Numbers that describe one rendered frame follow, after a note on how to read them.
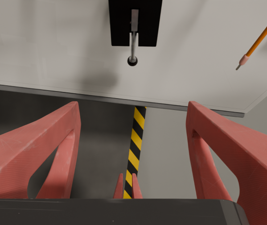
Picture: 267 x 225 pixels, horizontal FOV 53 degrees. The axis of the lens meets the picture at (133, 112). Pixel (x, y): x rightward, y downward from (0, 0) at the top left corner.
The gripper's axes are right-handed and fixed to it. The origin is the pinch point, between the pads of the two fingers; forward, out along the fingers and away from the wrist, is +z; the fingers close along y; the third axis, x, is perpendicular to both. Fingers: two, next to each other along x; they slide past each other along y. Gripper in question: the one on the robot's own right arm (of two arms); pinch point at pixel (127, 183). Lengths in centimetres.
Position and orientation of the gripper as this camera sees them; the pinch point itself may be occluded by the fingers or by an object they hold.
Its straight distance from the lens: 28.2
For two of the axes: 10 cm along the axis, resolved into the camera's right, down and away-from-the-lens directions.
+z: -0.2, -7.7, 6.4
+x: -0.3, 6.4, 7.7
